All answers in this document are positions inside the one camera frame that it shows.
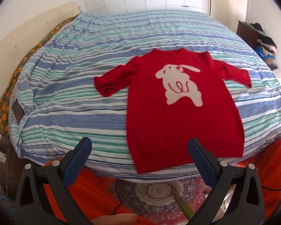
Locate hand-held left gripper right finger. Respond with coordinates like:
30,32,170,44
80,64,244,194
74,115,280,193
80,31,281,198
187,138,265,225

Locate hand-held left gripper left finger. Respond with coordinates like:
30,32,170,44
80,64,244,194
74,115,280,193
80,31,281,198
14,137,93,225

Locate red sweater with white rabbit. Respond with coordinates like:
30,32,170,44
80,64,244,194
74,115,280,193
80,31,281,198
94,47,252,174

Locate pile of clothes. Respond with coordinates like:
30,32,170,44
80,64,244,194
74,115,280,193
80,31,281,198
249,22,278,64

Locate person's left hand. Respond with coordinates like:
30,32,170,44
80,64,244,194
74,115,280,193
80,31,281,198
90,213,138,225

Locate orange knit blanket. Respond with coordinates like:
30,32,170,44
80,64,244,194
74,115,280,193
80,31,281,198
43,136,281,225

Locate green stick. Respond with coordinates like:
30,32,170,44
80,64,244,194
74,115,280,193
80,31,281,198
173,196,195,223

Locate patterned round rug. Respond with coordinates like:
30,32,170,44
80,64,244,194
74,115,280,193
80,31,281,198
108,178,227,225

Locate blue green striped blanket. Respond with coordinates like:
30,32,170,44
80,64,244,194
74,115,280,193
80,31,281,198
8,10,281,183

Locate dark red tag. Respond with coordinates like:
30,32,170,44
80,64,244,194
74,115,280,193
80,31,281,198
12,101,25,125

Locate orange floral bed sheet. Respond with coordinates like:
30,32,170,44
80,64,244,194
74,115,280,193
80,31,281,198
0,16,81,136

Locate dark wooden dresser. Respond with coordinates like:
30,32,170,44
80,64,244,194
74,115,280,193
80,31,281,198
237,20,260,48

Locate cream headboard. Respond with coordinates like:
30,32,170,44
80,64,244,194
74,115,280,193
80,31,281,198
0,2,79,104

